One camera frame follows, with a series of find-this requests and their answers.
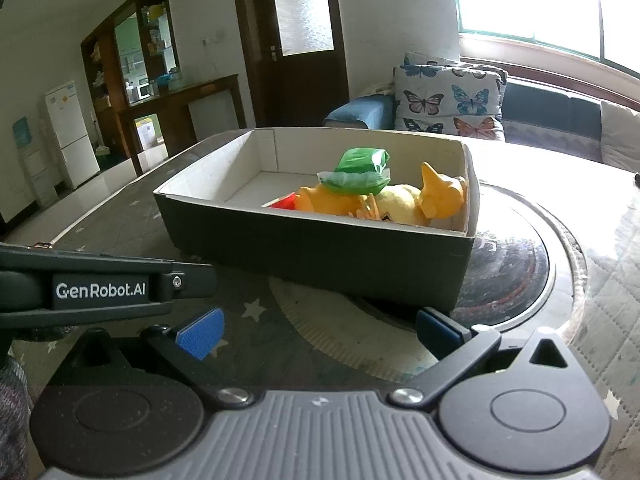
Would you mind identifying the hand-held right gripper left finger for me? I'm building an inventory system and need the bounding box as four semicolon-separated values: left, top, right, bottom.
65;308;253;407

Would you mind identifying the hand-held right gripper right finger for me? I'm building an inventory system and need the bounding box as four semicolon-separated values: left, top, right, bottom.
389;308;583;407

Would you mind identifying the yellow plush toy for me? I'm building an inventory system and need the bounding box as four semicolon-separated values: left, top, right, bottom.
372;184;430;227

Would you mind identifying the orange rubber toy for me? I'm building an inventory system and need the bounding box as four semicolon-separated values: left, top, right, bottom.
419;161;469;222

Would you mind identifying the cardboard box white inside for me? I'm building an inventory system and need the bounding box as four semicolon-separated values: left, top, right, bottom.
152;127;482;313

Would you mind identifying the orange fruit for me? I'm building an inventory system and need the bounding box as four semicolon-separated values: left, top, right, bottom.
294;184;371;217

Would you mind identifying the green snack packet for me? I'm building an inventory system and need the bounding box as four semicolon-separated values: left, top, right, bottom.
316;147;392;196

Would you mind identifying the round black table heater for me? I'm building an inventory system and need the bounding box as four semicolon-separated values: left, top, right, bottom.
270;185;588;386

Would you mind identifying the white refrigerator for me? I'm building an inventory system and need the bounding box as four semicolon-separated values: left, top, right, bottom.
44;79;102;191

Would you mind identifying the dark wooden cabinet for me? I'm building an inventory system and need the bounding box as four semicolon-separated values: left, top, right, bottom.
80;0;248;177

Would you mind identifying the butterfly print pillow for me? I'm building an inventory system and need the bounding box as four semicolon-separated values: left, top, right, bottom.
402;51;508;86
392;64;506;142

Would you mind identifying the blue sofa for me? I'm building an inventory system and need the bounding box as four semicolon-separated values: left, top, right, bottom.
322;77;640;166

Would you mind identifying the grey white cushion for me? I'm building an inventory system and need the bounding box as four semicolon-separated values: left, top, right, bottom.
597;100;640;173

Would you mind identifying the dark wooden door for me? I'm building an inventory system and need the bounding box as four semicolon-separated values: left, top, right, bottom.
229;0;351;128

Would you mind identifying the window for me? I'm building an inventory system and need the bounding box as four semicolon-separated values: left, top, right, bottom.
450;0;640;76

